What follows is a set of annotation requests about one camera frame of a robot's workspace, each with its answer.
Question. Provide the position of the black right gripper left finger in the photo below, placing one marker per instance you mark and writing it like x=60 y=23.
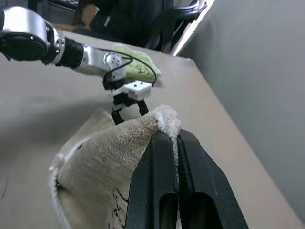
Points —
x=152 y=181

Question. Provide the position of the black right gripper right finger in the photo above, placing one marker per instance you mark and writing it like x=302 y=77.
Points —
x=205 y=186

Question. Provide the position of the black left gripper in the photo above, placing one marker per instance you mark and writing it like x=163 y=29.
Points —
x=124 y=100

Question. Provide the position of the beige fluffy towel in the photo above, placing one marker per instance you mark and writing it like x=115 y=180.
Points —
x=100 y=162

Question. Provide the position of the green folded towel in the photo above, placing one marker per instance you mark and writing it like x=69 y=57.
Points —
x=143 y=69

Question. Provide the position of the seated person in dark top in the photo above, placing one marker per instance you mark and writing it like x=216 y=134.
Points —
x=124 y=19

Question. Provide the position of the black office chair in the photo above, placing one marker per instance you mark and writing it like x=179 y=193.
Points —
x=166 y=23

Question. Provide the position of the brown cardboard box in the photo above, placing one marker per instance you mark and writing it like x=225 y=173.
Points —
x=85 y=14

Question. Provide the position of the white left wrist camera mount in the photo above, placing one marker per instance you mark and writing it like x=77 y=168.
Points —
x=138 y=90

